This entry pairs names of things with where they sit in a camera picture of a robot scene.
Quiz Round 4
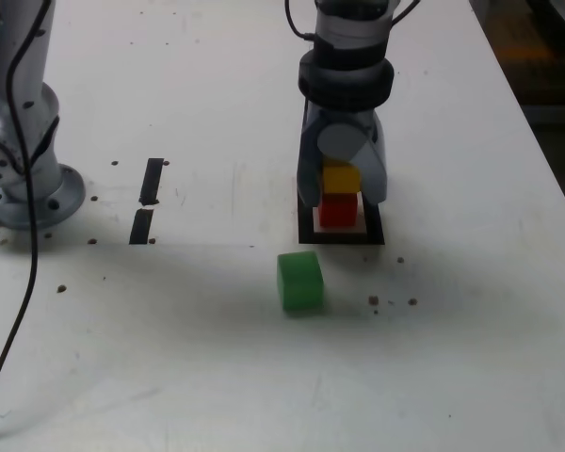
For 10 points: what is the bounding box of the red cube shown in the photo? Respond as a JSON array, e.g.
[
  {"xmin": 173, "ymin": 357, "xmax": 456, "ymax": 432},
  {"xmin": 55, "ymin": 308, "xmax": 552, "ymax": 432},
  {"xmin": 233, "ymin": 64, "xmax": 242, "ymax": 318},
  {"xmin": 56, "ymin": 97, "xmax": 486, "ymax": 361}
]
[{"xmin": 317, "ymin": 192, "xmax": 359, "ymax": 228}]

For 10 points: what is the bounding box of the yellow cube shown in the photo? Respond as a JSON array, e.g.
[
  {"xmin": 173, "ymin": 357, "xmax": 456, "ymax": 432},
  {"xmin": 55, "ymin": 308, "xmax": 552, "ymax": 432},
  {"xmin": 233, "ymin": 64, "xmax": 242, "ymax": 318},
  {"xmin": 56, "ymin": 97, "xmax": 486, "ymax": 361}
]
[{"xmin": 322, "ymin": 159, "xmax": 362, "ymax": 195}]

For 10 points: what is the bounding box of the green cube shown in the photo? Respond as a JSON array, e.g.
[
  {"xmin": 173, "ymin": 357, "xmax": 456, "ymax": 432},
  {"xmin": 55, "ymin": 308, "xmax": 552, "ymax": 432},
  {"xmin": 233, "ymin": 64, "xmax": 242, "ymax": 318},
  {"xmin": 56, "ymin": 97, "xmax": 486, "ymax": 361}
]
[{"xmin": 276, "ymin": 250, "xmax": 325, "ymax": 317}]

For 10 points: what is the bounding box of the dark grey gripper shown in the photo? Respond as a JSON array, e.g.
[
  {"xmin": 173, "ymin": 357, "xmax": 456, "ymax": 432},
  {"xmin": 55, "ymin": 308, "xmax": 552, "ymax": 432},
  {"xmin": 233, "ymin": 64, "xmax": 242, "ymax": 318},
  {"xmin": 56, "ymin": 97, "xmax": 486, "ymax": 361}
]
[{"xmin": 297, "ymin": 101, "xmax": 390, "ymax": 208}]

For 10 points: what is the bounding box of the black tape strip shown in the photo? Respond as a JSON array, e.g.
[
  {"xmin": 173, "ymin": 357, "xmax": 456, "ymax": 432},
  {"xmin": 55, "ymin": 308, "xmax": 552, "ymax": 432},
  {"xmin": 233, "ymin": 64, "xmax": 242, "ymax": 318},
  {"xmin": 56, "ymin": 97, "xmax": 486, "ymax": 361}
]
[{"xmin": 128, "ymin": 158, "xmax": 165, "ymax": 246}]

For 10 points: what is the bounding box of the grey metal bar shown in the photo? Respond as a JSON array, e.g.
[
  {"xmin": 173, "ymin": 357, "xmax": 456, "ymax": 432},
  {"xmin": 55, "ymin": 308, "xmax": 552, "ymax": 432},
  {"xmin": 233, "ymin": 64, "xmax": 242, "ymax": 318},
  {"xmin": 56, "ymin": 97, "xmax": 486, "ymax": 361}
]
[{"xmin": 525, "ymin": 102, "xmax": 565, "ymax": 126}]

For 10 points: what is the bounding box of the black tape square outline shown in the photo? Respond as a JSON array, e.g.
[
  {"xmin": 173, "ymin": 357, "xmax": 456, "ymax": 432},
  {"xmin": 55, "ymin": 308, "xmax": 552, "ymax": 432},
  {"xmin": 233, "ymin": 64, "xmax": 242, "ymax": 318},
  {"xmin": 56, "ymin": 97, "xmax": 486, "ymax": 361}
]
[{"xmin": 296, "ymin": 180, "xmax": 386, "ymax": 246}]

